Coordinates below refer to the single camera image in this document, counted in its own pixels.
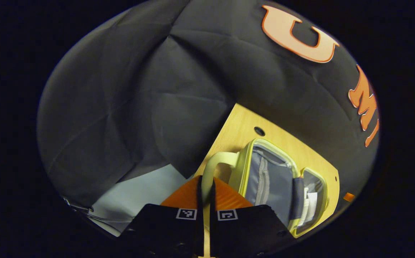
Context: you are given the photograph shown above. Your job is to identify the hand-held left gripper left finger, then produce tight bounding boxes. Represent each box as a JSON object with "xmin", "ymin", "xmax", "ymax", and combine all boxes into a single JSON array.
[{"xmin": 120, "ymin": 175, "xmax": 205, "ymax": 258}]

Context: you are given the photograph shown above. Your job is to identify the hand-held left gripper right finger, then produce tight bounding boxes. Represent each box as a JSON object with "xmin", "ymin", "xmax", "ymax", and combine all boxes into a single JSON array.
[{"xmin": 209, "ymin": 177, "xmax": 296, "ymax": 258}]

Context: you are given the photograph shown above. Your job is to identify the small cream yellow suitcase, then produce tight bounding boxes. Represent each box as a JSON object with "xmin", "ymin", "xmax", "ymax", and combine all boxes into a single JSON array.
[{"xmin": 201, "ymin": 138, "xmax": 330, "ymax": 258}]

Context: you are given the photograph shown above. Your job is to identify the white squeeze tube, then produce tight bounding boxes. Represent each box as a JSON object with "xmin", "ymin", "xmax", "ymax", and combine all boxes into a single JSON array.
[{"xmin": 307, "ymin": 192, "xmax": 318, "ymax": 217}]

